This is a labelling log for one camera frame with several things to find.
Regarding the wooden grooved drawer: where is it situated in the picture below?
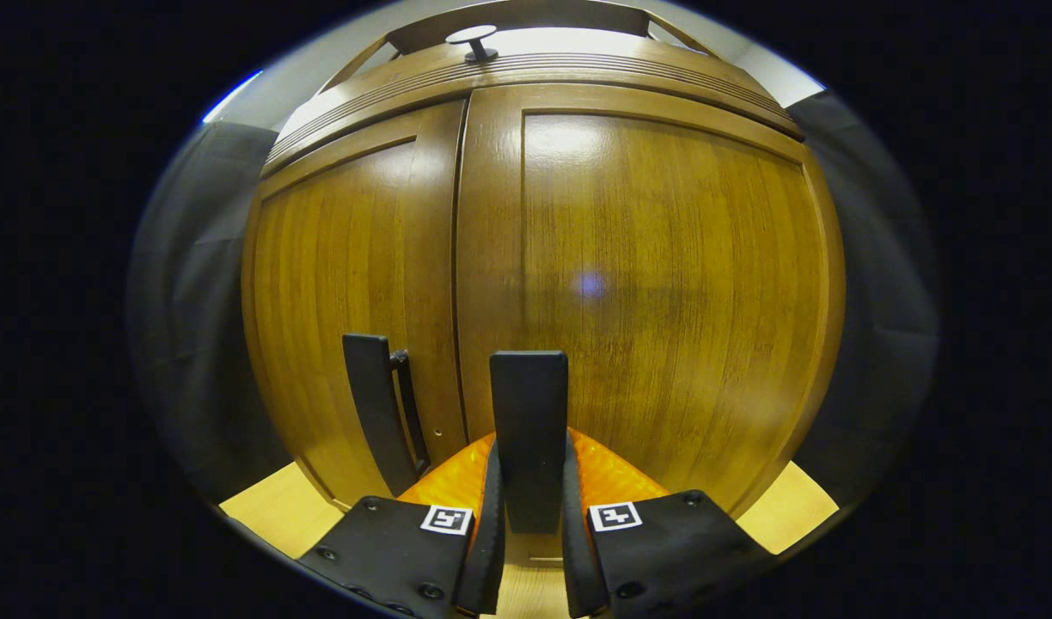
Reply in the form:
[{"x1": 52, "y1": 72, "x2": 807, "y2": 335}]
[{"x1": 264, "y1": 39, "x2": 806, "y2": 177}]

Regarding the wooden cabinet door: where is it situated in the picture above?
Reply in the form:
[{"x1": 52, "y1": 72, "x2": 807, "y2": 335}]
[
  {"x1": 241, "y1": 99, "x2": 468, "y2": 508},
  {"x1": 456, "y1": 83, "x2": 847, "y2": 517}
]

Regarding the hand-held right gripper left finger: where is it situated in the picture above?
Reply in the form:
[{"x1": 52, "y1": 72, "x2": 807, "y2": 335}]
[{"x1": 298, "y1": 432, "x2": 505, "y2": 618}]

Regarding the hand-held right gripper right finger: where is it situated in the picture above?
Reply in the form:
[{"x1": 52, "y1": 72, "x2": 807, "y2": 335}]
[{"x1": 562, "y1": 428, "x2": 776, "y2": 618}]

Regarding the wooden double-door shoe cabinet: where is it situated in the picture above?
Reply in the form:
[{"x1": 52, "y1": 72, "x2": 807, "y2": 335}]
[{"x1": 241, "y1": 0, "x2": 847, "y2": 560}]

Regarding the black round drawer knob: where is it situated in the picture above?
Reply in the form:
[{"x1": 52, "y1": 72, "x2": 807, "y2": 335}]
[{"x1": 445, "y1": 24, "x2": 499, "y2": 64}]

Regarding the black door handle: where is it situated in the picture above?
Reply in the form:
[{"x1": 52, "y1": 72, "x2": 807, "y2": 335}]
[
  {"x1": 490, "y1": 350, "x2": 570, "y2": 534},
  {"x1": 342, "y1": 334, "x2": 432, "y2": 498}
]

